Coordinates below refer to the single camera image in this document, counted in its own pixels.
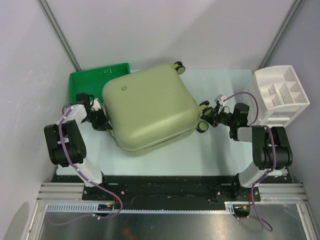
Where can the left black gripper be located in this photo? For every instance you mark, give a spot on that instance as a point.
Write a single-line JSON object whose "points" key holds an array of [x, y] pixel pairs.
{"points": [[103, 124]]}

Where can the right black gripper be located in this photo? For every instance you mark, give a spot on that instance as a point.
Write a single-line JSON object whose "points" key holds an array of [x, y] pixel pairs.
{"points": [[216, 117]]}

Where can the olive green hard-shell suitcase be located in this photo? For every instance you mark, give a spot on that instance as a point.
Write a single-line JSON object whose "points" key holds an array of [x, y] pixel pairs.
{"points": [[151, 108]]}

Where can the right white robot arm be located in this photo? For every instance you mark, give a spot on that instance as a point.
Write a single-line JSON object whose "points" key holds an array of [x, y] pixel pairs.
{"points": [[271, 149]]}

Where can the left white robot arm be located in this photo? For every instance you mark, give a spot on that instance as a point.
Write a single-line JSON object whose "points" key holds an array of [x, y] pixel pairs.
{"points": [[65, 144]]}

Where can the green plastic tray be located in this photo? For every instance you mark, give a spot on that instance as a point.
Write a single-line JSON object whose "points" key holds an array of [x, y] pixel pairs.
{"points": [[92, 81]]}

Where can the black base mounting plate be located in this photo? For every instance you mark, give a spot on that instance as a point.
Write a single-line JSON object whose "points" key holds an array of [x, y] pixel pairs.
{"points": [[170, 193]]}

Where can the white plastic drawer organizer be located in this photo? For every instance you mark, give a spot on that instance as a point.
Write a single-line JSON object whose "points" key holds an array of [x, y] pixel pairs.
{"points": [[279, 96]]}

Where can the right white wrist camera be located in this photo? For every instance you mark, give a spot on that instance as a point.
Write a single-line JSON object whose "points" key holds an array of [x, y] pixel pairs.
{"points": [[220, 101]]}

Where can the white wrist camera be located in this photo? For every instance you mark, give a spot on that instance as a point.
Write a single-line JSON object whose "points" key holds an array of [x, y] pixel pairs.
{"points": [[96, 104], [220, 101]]}

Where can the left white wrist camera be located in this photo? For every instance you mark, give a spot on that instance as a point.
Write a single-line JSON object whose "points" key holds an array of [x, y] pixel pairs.
{"points": [[96, 104]]}

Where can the right aluminium frame post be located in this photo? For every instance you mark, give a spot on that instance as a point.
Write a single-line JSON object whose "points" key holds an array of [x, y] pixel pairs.
{"points": [[281, 32]]}

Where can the aluminium frame post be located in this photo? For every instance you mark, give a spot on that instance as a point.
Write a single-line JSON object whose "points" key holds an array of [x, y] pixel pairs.
{"points": [[281, 32], [48, 13]]}

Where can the left aluminium frame post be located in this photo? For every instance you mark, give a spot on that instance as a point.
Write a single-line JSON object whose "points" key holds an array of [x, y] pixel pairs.
{"points": [[48, 13]]}

